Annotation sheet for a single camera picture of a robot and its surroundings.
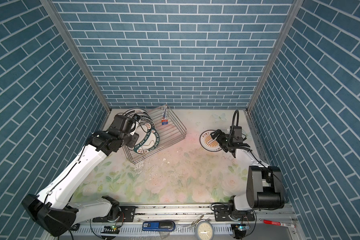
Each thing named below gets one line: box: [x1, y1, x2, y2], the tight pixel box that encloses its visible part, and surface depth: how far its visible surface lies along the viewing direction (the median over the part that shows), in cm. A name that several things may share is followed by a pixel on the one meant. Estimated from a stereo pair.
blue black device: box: [142, 221, 176, 232], surface depth 69 cm
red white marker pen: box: [263, 219, 296, 228], surface depth 72 cm
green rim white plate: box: [132, 121, 160, 154], surface depth 93 cm
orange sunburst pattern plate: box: [199, 129, 222, 152], surface depth 104 cm
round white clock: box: [194, 220, 214, 240], surface depth 68 cm
